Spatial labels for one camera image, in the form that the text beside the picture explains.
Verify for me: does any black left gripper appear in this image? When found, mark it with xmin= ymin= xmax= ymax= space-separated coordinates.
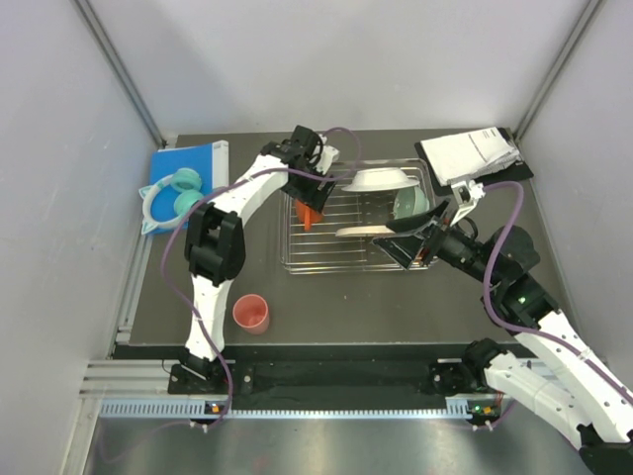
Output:
xmin=281 ymin=160 xmax=337 ymax=214

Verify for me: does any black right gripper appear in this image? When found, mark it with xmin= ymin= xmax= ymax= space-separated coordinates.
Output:
xmin=373 ymin=197 xmax=501 ymax=287

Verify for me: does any orange ceramic mug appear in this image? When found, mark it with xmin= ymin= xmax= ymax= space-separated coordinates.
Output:
xmin=295 ymin=200 xmax=323 ymax=232

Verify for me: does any mint green ceramic bowl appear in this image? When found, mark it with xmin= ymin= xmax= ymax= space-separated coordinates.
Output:
xmin=393 ymin=186 xmax=430 ymax=219

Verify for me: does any pink plate with leaf motif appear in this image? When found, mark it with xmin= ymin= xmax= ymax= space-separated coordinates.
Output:
xmin=335 ymin=225 xmax=395 ymax=238

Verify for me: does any chrome wire dish rack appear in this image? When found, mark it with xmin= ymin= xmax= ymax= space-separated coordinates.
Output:
xmin=279 ymin=157 xmax=445 ymax=275

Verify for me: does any white plate blue rim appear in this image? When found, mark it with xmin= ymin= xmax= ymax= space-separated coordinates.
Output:
xmin=342 ymin=167 xmax=419 ymax=193

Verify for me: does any pink plastic cup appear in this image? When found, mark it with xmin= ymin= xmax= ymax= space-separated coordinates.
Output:
xmin=232 ymin=294 xmax=270 ymax=334

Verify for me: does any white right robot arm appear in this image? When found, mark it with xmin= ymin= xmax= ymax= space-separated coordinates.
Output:
xmin=372 ymin=204 xmax=632 ymax=474

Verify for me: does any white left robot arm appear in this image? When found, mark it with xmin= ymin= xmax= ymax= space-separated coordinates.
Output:
xmin=180 ymin=126 xmax=339 ymax=393

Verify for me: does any white paper stack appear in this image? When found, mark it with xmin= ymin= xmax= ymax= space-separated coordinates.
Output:
xmin=419 ymin=127 xmax=521 ymax=186

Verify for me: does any blue book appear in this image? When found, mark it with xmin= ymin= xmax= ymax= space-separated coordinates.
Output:
xmin=147 ymin=141 xmax=229 ymax=235

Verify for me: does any black clipboard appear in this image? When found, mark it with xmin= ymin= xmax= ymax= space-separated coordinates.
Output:
xmin=414 ymin=128 xmax=534 ymax=196

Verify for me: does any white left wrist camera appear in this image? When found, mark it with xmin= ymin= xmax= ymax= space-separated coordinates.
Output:
xmin=316 ymin=145 xmax=340 ymax=175

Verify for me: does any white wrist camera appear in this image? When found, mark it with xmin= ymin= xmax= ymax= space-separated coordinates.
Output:
xmin=450 ymin=180 xmax=486 ymax=227
xmin=316 ymin=145 xmax=340 ymax=175

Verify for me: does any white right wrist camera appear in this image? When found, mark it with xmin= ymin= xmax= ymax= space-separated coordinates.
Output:
xmin=450 ymin=180 xmax=486 ymax=227

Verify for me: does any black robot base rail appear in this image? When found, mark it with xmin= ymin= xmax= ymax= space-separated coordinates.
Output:
xmin=169 ymin=357 xmax=493 ymax=399

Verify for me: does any grey slotted cable duct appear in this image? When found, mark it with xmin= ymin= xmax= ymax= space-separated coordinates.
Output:
xmin=99 ymin=398 xmax=500 ymax=421

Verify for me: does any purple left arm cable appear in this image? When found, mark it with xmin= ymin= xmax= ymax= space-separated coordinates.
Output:
xmin=160 ymin=127 xmax=362 ymax=427

